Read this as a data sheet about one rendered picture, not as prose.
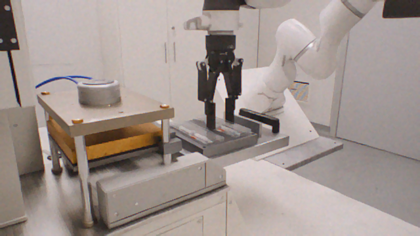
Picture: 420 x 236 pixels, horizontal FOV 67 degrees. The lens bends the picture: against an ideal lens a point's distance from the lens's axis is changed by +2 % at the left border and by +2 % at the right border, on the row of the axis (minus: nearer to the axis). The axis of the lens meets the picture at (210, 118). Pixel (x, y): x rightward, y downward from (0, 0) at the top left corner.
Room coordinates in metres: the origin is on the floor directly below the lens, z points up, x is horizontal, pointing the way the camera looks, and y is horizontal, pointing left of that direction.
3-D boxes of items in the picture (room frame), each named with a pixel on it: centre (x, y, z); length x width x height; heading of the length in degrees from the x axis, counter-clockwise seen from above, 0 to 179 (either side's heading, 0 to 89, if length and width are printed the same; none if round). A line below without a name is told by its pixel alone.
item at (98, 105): (0.60, 0.25, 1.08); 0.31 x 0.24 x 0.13; 37
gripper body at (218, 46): (0.78, -0.03, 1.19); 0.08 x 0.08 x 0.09
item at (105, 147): (0.61, 0.22, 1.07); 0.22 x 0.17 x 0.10; 37
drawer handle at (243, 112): (0.87, -0.14, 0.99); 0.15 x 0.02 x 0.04; 37
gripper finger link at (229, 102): (0.80, -0.05, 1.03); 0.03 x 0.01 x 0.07; 37
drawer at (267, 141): (0.79, -0.03, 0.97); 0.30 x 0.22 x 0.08; 127
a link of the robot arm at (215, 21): (0.79, 0.00, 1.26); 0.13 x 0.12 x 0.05; 37
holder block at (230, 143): (0.76, 0.01, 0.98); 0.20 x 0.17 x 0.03; 37
